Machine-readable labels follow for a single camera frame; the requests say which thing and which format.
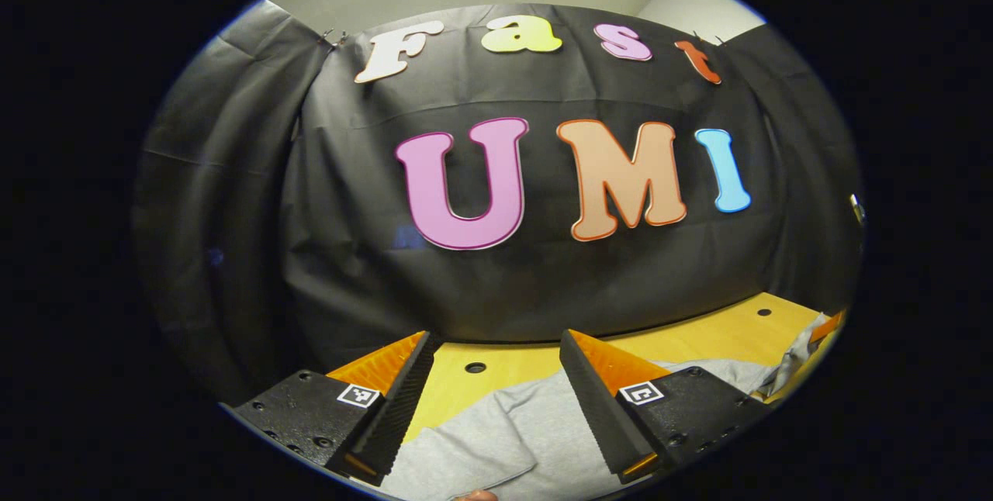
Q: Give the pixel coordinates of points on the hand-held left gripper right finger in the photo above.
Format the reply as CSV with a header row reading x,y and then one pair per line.
x,y
601,423

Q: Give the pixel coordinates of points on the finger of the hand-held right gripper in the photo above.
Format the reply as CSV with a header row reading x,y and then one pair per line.
x,y
830,325

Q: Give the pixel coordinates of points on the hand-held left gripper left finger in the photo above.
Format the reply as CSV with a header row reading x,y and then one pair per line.
x,y
399,416

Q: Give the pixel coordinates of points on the grey zip-neck sweatshirt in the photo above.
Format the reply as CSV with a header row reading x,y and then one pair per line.
x,y
527,431

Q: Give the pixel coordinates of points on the black backdrop cloth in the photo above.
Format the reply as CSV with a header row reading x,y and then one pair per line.
x,y
349,198

